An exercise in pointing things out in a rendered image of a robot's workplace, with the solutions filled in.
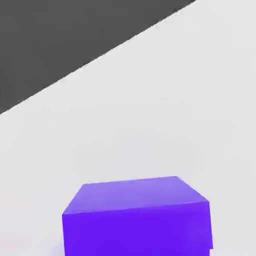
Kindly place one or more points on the small purple cube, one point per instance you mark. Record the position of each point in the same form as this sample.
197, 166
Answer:
136, 226

